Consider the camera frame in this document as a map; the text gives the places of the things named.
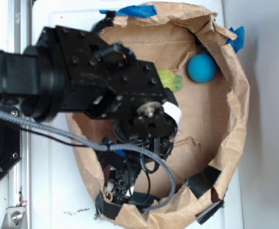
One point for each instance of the aluminium rail frame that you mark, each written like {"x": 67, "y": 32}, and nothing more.
{"x": 19, "y": 36}

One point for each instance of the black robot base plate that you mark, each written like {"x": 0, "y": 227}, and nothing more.
{"x": 10, "y": 147}

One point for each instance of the brown paper bag container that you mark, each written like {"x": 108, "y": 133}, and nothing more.
{"x": 214, "y": 116}

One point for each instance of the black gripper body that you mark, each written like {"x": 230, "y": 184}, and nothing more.
{"x": 145, "y": 138}

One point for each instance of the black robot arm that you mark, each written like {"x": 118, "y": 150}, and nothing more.
{"x": 70, "y": 70}

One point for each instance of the white plastic tray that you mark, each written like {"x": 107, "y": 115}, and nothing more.
{"x": 59, "y": 198}

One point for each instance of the blue dimpled ball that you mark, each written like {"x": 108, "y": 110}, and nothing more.
{"x": 201, "y": 68}

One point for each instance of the green plush pickle toy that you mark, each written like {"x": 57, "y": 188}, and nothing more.
{"x": 170, "y": 80}

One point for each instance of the metal corner bracket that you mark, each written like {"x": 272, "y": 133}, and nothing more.
{"x": 15, "y": 218}

